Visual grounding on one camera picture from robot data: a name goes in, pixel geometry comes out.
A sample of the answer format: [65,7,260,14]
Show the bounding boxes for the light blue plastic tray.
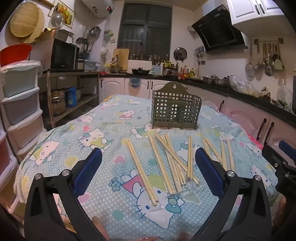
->
[84,60,100,70]

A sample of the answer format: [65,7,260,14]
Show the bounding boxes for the black range hood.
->
[191,5,248,55]

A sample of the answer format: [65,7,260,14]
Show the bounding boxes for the metal skimmer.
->
[254,42,263,71]

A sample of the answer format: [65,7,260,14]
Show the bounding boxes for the glass blender jug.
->
[76,37,89,54]

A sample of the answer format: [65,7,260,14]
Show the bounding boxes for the kitchen shelf rack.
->
[38,70,100,130]

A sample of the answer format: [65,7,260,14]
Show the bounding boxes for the hanging metal colander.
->
[88,26,102,37]

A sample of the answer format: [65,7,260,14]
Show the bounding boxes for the row of sauce bottles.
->
[163,61,197,79]

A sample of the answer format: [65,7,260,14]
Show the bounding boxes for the white upper cabinet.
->
[226,0,285,26]

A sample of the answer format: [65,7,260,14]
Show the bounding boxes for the fruit wall poster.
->
[48,0,75,29]

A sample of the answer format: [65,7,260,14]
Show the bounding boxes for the dark kitchen window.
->
[117,0,173,56]

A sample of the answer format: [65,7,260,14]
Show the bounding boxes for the hanging metal pot lid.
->
[173,47,187,62]

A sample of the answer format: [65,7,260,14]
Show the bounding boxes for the metal ladle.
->
[265,43,274,77]
[261,43,269,67]

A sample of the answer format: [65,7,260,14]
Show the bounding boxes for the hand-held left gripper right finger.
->
[192,147,272,241]

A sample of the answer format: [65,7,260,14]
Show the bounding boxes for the hanging glass lid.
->
[50,11,65,29]

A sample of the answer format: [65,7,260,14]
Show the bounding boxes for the black wok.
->
[131,67,153,75]

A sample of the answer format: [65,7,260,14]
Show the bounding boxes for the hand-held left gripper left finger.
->
[24,147,109,241]

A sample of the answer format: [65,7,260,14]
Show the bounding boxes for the white plastic scoop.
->
[100,46,109,63]

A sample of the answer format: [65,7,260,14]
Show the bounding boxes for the cartoon cat printed blanket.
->
[14,94,285,241]

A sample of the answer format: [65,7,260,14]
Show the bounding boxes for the wire mesh strainer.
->
[245,44,256,78]

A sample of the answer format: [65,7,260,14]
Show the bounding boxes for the red plastic basin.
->
[0,44,33,67]

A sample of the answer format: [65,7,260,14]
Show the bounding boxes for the plastic drawer unit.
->
[0,60,48,211]

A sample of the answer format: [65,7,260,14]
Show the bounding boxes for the green plastic utensil holder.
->
[151,82,202,130]

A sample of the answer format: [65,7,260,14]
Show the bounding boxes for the white base cabinets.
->
[99,77,296,160]

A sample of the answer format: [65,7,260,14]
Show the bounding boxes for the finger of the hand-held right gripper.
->
[279,140,296,152]
[262,145,296,172]

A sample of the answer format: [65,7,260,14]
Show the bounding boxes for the hanging green white packet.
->
[104,30,116,44]

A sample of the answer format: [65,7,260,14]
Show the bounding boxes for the round bamboo boards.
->
[9,2,45,44]

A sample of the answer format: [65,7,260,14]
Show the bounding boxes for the white blue knife holder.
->
[151,56,164,75]

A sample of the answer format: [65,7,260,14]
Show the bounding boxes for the black kitchen countertop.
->
[99,72,296,122]

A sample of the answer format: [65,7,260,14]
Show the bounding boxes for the black microwave oven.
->
[50,38,79,70]

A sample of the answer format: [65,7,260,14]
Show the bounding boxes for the pile of mushrooms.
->
[259,87,271,100]

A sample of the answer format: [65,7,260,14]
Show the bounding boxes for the plastic bag of greens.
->
[276,80,294,109]

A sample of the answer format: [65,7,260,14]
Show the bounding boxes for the row of spice jars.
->
[129,54,170,61]

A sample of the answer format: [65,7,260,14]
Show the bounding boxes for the plastic bag of yellow food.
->
[229,75,260,97]

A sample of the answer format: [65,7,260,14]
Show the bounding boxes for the white water heater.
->
[81,0,115,15]

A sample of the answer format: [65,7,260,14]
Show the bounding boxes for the blue canister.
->
[65,87,77,107]

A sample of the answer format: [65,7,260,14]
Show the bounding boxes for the light green spatula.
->
[274,44,283,70]

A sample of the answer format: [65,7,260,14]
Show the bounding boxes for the wooden cutting board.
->
[113,48,129,70]

